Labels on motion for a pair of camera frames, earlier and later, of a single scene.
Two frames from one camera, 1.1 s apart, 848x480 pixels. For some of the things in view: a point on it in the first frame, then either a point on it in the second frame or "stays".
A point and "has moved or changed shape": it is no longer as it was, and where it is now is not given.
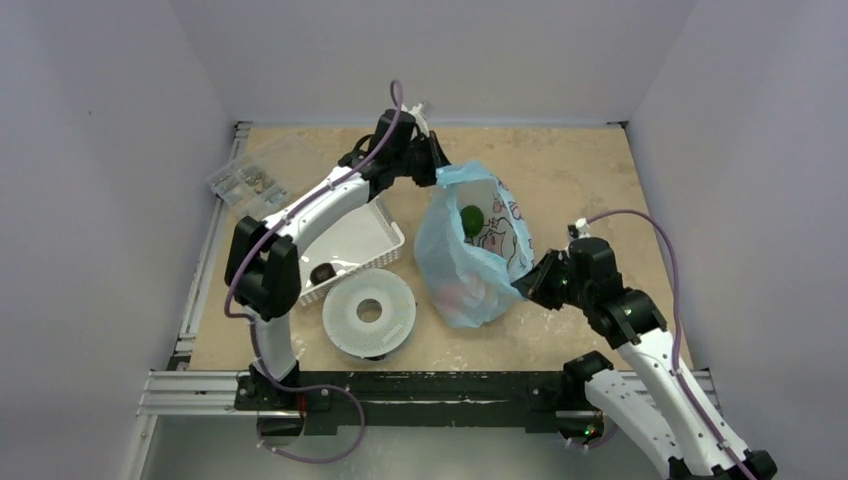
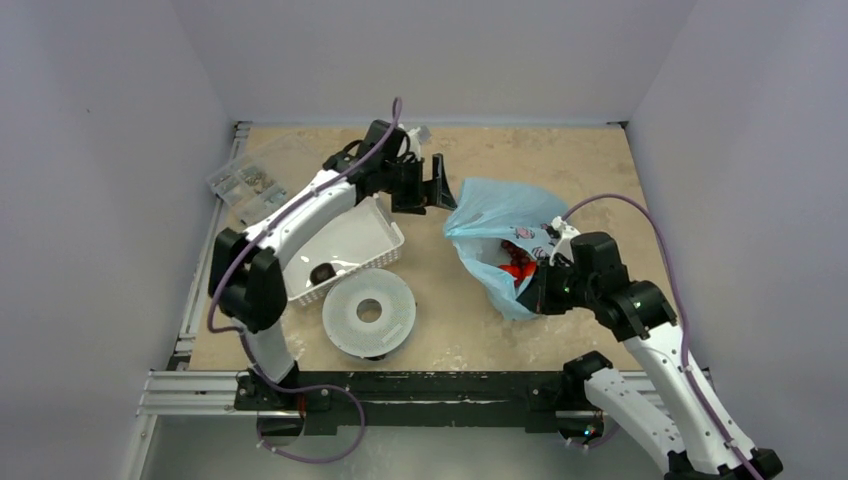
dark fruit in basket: x=321 y=271 stays
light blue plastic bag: x=470 y=284 has moved or changed shape
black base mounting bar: x=426 y=402 stays
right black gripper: x=549 y=279 stays
